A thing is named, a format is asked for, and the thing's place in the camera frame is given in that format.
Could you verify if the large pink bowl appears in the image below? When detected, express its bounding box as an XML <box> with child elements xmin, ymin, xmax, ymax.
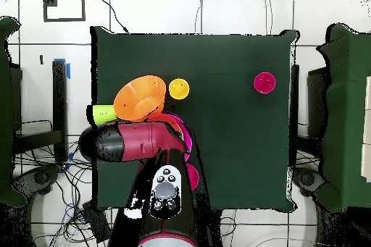
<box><xmin>160</xmin><ymin>110</ymin><xmax>193</xmax><ymax>162</ymax></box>

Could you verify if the large orange bowl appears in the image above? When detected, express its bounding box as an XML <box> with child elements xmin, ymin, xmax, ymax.
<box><xmin>112</xmin><ymin>75</ymin><xmax>167</xmax><ymax>122</ymax></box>

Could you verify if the yellow cup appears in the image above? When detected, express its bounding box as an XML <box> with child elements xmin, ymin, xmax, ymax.
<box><xmin>168</xmin><ymin>78</ymin><xmax>191</xmax><ymax>101</ymax></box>

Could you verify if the dark green tablecloth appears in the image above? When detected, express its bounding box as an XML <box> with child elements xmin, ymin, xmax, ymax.
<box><xmin>90</xmin><ymin>25</ymin><xmax>299</xmax><ymax>212</ymax></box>

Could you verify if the small red-pink bowl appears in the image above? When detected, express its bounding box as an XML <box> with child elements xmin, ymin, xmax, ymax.
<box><xmin>185</xmin><ymin>163</ymin><xmax>200</xmax><ymax>191</ymax></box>

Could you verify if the lime green cup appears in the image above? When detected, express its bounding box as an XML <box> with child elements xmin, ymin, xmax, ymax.
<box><xmin>91</xmin><ymin>104</ymin><xmax>118</xmax><ymax>126</ymax></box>

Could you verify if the red-pink cup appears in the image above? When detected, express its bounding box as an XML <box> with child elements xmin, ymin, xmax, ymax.
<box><xmin>253</xmin><ymin>72</ymin><xmax>277</xmax><ymax>95</ymax></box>

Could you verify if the blue tape strip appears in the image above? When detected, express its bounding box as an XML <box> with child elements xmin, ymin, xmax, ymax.
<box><xmin>54</xmin><ymin>57</ymin><xmax>71</xmax><ymax>80</ymax></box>

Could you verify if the black floor box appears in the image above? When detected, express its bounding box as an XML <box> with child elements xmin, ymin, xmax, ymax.
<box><xmin>81</xmin><ymin>200</ymin><xmax>113</xmax><ymax>243</ymax></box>

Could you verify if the black chair base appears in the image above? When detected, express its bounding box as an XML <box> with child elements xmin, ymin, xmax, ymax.
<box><xmin>292</xmin><ymin>167</ymin><xmax>327</xmax><ymax>198</ymax></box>
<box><xmin>12</xmin><ymin>164</ymin><xmax>62</xmax><ymax>201</ymax></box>

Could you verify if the green cloth side table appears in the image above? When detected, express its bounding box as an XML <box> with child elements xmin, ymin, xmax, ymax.
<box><xmin>0</xmin><ymin>16</ymin><xmax>28</xmax><ymax>209</ymax></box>
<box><xmin>317</xmin><ymin>23</ymin><xmax>371</xmax><ymax>213</ymax></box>

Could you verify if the black cable with plug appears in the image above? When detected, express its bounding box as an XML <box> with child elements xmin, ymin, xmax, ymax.
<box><xmin>96</xmin><ymin>0</ymin><xmax>130</xmax><ymax>34</ymax></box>

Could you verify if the black metal frame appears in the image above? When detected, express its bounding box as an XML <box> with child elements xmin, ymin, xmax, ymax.
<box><xmin>11</xmin><ymin>58</ymin><xmax>69</xmax><ymax>164</ymax></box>
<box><xmin>290</xmin><ymin>64</ymin><xmax>330</xmax><ymax>169</ymax></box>

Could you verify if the thin grey cable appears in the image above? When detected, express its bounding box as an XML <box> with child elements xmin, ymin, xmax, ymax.
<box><xmin>264</xmin><ymin>0</ymin><xmax>273</xmax><ymax>35</ymax></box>

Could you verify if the tangle of cables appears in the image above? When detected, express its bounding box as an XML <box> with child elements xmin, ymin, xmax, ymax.
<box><xmin>12</xmin><ymin>119</ymin><xmax>117</xmax><ymax>247</ymax></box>

